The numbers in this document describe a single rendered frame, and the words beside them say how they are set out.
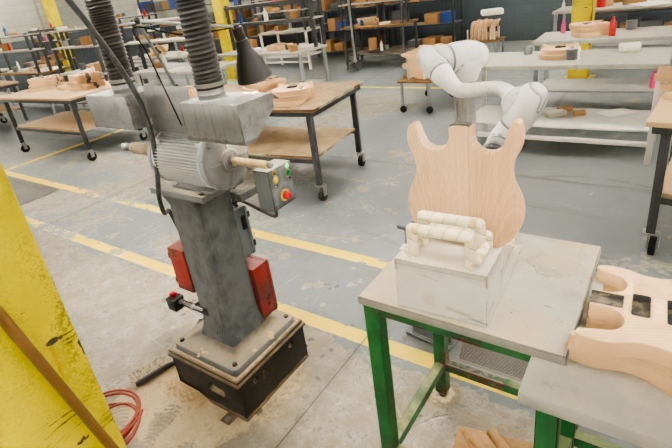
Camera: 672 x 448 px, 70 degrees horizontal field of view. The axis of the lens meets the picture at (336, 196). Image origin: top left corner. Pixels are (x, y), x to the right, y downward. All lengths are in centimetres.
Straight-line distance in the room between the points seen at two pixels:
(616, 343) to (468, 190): 54
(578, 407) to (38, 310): 125
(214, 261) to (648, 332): 166
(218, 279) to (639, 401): 166
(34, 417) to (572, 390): 126
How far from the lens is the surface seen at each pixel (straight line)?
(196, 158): 196
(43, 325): 131
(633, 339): 132
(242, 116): 164
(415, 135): 146
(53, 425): 144
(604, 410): 133
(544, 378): 137
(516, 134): 137
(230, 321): 244
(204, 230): 218
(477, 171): 143
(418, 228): 135
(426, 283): 142
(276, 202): 222
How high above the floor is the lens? 186
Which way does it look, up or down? 24 degrees down
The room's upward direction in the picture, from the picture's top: 8 degrees counter-clockwise
